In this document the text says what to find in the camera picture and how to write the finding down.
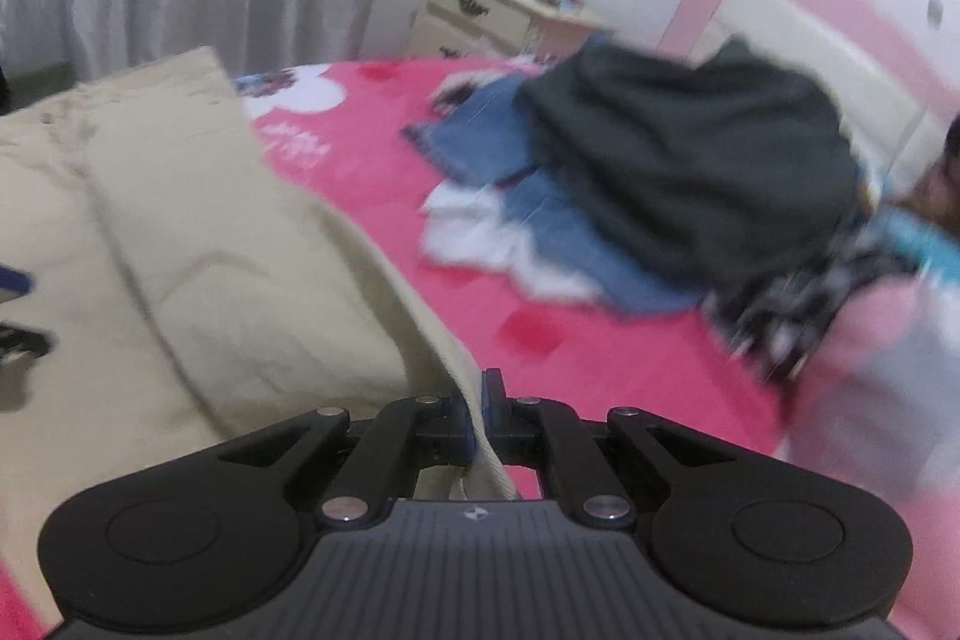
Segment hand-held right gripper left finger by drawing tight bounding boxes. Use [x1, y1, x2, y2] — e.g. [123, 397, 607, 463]
[216, 394, 476, 530]

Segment black and white patterned garment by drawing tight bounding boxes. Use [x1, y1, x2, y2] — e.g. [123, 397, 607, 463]
[705, 220, 923, 386]

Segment dark grey garment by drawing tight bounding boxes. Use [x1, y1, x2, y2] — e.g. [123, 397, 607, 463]
[517, 36, 863, 311]

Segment cream nightstand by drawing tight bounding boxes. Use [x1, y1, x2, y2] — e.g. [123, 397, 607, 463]
[409, 0, 608, 62]

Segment blue denim garment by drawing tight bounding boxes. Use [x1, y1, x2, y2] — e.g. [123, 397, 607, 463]
[401, 74, 706, 319]

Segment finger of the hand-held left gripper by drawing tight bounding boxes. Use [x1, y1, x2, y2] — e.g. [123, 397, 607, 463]
[0, 265, 36, 304]
[0, 323, 53, 372]

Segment pink and white headboard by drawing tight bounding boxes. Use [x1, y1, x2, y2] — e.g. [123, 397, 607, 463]
[656, 0, 960, 184]

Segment pink floral bed sheet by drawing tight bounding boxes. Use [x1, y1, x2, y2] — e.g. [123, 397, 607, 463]
[0, 59, 960, 640]

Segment beige pants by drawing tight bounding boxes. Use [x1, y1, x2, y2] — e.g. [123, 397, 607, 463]
[0, 46, 522, 611]

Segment pink quilt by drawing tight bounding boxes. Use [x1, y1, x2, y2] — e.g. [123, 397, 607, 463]
[780, 205, 960, 513]

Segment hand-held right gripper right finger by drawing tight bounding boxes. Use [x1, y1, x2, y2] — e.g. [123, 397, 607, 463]
[482, 368, 740, 530]

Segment dark brown object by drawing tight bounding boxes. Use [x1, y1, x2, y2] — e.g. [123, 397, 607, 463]
[911, 115, 960, 214]

